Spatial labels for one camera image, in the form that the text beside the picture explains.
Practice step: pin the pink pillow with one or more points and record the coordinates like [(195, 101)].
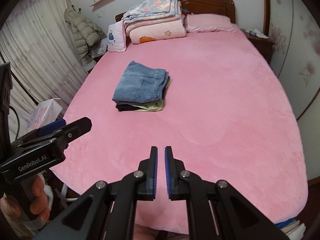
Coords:
[(210, 21)]

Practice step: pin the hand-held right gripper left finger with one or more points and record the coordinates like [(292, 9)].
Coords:
[(155, 172)]

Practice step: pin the floral sliding wardrobe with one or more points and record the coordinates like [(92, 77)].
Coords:
[(295, 55)]

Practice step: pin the dark wooden nightstand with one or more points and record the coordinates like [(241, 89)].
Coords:
[(260, 46)]

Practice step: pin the folded floral quilt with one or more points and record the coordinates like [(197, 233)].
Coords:
[(152, 6)]

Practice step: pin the wooden headboard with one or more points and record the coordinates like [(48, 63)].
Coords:
[(207, 5)]

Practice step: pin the papers on nightstand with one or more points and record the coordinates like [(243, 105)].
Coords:
[(257, 33)]

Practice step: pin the white printed cushion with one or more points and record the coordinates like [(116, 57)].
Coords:
[(116, 37)]

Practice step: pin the white curtain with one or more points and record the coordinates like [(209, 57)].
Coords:
[(37, 42)]

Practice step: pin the blue denim jacket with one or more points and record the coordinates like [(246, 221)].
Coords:
[(140, 85)]

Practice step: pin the person's left hand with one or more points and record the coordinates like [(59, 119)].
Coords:
[(40, 200)]

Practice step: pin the white plastic bag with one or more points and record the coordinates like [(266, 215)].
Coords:
[(100, 48)]

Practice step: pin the small colourful cloth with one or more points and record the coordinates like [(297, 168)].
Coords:
[(187, 13)]

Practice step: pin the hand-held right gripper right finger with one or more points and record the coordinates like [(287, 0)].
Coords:
[(167, 172)]

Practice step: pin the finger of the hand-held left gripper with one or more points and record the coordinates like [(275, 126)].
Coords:
[(77, 128), (53, 126)]

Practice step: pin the beige puffer jacket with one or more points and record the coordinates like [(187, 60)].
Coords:
[(85, 32)]

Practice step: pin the white storage box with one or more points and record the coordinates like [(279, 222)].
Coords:
[(89, 65)]

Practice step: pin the green and black garment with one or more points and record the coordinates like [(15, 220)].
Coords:
[(147, 107)]

